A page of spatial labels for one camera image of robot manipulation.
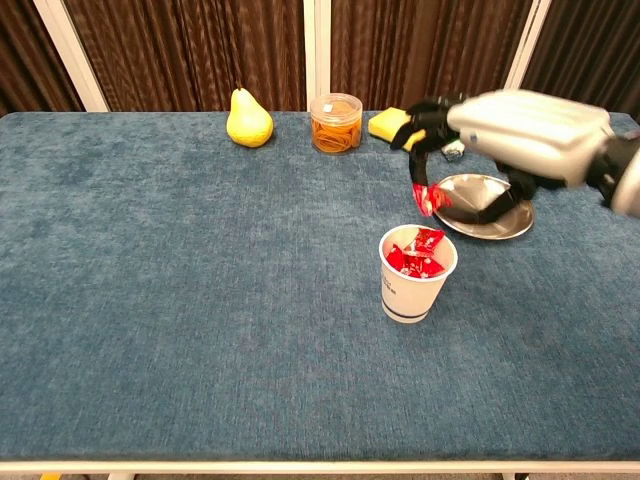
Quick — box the red candy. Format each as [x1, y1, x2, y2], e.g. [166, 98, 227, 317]
[404, 254, 446, 279]
[412, 227, 447, 254]
[412, 182, 453, 217]
[385, 243, 409, 274]

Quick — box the clear jar of rubber bands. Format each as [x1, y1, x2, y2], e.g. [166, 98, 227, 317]
[309, 93, 364, 156]

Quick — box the yellow sponge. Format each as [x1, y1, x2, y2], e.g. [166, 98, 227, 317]
[367, 107, 427, 152]

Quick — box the blue tablecloth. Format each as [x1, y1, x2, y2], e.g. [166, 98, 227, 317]
[0, 110, 640, 464]

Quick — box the white table frame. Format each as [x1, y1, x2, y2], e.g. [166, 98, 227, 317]
[0, 459, 640, 480]

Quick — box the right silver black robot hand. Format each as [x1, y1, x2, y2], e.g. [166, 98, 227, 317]
[389, 88, 631, 226]

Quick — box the yellow pear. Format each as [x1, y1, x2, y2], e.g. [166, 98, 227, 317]
[226, 87, 275, 149]

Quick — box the brown pleated curtain panel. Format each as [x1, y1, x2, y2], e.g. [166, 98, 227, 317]
[330, 0, 535, 112]
[64, 0, 306, 113]
[0, 0, 84, 117]
[519, 0, 640, 124]

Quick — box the round metal plate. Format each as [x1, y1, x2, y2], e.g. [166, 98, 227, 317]
[432, 173, 536, 241]

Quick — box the white partition frame post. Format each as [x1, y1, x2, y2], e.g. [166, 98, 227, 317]
[319, 0, 332, 112]
[33, 0, 111, 113]
[303, 0, 318, 112]
[502, 0, 554, 94]

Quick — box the small white bowl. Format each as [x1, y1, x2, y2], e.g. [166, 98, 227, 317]
[378, 223, 460, 325]

